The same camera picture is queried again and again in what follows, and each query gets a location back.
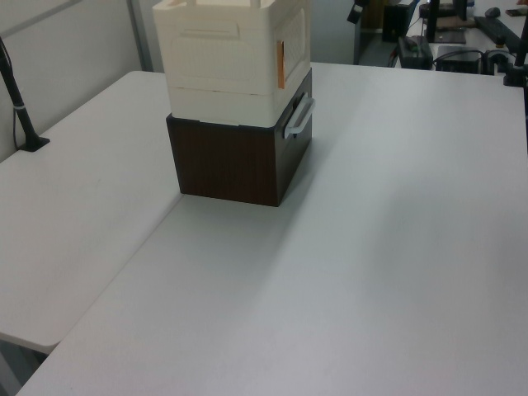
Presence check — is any black computer tower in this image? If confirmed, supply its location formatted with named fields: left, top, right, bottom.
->
left=382, top=2, right=410, bottom=43

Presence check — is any black keyboard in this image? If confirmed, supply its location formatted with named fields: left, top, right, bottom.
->
left=474, top=15, right=523, bottom=49

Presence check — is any black device with green parts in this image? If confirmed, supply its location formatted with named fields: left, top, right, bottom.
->
left=396, top=35, right=435, bottom=69

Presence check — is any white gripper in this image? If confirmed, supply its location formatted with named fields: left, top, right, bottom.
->
left=347, top=0, right=369, bottom=24

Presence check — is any cream cabinet door with latch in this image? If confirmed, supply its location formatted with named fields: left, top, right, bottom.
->
left=275, top=3, right=311, bottom=90

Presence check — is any white drawer handle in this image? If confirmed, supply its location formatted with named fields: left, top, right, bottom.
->
left=282, top=92, right=317, bottom=139

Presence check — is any grey metal partition post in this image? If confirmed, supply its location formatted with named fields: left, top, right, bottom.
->
left=126, top=0, right=154, bottom=74

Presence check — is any black equipment box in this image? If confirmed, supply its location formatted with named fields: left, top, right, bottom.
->
left=435, top=45, right=483, bottom=73

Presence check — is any dark brown wooden drawer box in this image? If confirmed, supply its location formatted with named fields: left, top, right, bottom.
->
left=165, top=68, right=314, bottom=208

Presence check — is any black monitor stand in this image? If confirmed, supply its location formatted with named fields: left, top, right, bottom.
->
left=423, top=0, right=468, bottom=45

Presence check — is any cream plastic cabinet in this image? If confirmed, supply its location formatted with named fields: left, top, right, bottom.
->
left=152, top=0, right=313, bottom=128

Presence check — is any black camera pole with base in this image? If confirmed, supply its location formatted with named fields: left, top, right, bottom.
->
left=0, top=35, right=51, bottom=153

